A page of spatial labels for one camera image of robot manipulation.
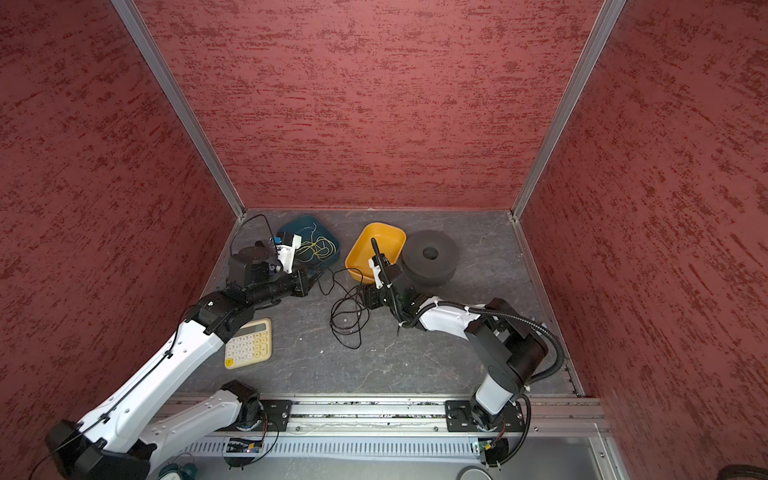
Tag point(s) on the right corner aluminium post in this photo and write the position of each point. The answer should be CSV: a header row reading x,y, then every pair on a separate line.
x,y
602,28

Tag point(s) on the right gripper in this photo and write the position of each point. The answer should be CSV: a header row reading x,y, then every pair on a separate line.
x,y
370,297

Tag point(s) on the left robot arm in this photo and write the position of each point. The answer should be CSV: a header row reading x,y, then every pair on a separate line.
x,y
119,438

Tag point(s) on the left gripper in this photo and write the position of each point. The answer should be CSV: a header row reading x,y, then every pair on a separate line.
x,y
303,283

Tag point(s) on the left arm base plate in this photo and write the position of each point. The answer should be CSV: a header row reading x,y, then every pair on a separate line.
x,y
268,415

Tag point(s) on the teal plastic bin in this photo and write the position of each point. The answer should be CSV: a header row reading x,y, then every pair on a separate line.
x,y
319,248

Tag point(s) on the left corner aluminium post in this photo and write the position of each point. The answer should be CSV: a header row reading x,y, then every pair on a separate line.
x,y
132,19

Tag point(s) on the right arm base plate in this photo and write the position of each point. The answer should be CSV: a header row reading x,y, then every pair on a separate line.
x,y
467,416

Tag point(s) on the teal object below rail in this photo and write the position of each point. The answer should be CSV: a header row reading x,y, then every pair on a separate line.
x,y
175,471

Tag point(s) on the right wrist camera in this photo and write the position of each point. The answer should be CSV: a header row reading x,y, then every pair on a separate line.
x,y
373,264

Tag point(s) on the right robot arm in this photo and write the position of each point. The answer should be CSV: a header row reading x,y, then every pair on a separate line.
x,y
516,351

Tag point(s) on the aluminium front rail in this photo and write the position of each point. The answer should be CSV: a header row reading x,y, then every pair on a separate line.
x,y
391,416

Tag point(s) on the yellow calculator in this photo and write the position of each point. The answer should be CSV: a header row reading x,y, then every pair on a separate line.
x,y
252,344

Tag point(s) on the grey perforated cable spool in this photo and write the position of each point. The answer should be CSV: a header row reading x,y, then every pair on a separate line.
x,y
429,258

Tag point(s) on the corner aluminium post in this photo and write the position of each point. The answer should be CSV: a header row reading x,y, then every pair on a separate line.
x,y
132,19
602,28

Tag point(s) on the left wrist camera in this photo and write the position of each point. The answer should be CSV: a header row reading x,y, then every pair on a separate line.
x,y
287,245

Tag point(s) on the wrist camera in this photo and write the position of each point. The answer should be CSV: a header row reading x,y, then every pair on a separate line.
x,y
373,264
287,245

